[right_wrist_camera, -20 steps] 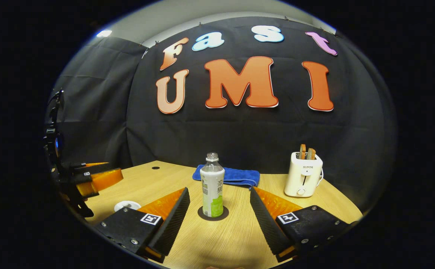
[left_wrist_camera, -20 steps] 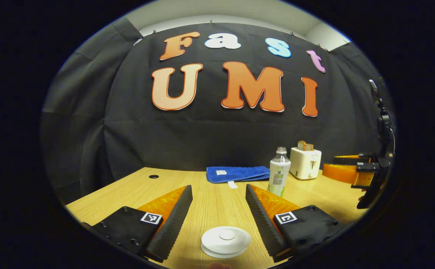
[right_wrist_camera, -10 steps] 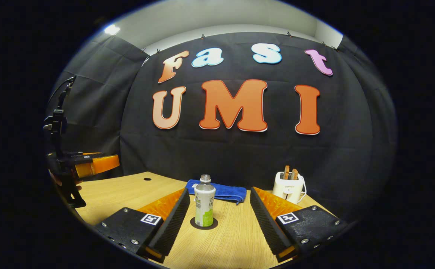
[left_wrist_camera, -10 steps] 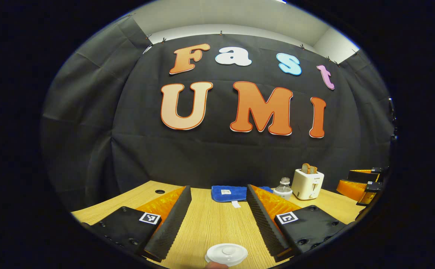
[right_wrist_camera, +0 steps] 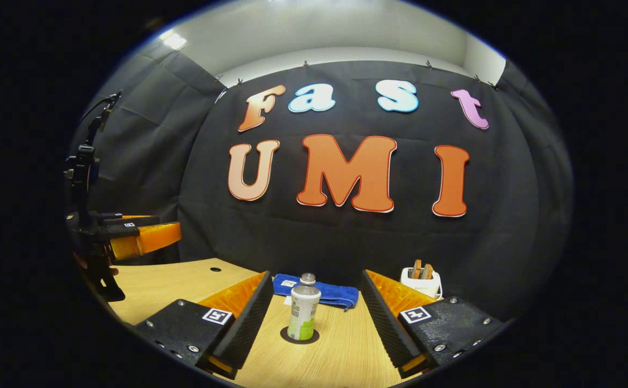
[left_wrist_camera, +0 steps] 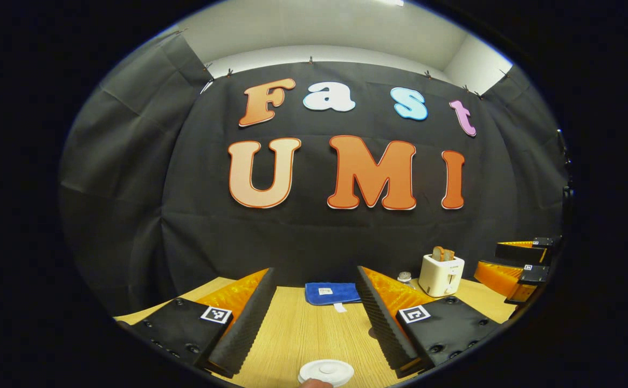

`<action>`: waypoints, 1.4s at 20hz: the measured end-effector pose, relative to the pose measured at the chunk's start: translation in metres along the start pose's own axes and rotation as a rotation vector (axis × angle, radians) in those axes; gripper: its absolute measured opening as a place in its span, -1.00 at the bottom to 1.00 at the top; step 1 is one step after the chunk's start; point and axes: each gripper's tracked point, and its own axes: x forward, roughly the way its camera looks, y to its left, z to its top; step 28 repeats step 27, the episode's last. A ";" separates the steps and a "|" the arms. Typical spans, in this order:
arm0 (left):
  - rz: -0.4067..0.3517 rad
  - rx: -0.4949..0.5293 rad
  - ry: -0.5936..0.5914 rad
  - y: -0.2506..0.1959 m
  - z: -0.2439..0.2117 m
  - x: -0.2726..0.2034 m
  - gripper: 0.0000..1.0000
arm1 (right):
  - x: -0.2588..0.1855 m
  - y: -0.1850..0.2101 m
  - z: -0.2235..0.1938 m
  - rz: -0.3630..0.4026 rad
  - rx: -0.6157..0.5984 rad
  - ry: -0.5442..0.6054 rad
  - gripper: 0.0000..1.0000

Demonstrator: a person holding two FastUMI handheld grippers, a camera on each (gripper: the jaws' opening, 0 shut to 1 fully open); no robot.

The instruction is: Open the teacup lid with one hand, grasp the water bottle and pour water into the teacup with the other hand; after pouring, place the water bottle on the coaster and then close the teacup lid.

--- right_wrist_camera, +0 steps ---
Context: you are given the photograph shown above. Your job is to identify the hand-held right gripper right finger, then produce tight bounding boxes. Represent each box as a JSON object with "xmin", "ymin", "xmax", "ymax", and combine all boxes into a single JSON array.
[{"xmin": 360, "ymin": 269, "xmax": 504, "ymax": 379}]

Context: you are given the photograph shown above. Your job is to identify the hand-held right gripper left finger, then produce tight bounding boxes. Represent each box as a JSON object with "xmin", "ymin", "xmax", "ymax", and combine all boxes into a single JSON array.
[{"xmin": 133, "ymin": 271, "xmax": 275, "ymax": 379}]

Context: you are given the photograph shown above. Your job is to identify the dark round coaster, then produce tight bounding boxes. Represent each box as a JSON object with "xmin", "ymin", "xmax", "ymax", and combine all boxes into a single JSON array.
[{"xmin": 280, "ymin": 325, "xmax": 320, "ymax": 345}]

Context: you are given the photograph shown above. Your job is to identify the clear water bottle white label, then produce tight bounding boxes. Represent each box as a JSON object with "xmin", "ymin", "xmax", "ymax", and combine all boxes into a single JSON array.
[{"xmin": 287, "ymin": 273, "xmax": 322, "ymax": 342}]

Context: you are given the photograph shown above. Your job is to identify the white toaster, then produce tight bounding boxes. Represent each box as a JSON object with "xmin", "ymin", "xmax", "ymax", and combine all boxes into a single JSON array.
[{"xmin": 400, "ymin": 267, "xmax": 444, "ymax": 300}]

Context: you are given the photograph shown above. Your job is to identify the blue towel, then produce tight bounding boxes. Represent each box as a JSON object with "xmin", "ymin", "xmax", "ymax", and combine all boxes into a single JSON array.
[{"xmin": 272, "ymin": 274, "xmax": 360, "ymax": 311}]

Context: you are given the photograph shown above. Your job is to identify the black backdrop cloth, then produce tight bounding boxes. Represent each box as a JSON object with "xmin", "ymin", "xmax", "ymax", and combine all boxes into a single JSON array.
[{"xmin": 68, "ymin": 40, "xmax": 573, "ymax": 324}]

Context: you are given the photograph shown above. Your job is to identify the ceiling light panel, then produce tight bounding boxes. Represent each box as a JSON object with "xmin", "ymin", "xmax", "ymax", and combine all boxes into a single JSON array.
[{"xmin": 160, "ymin": 31, "xmax": 188, "ymax": 50}]

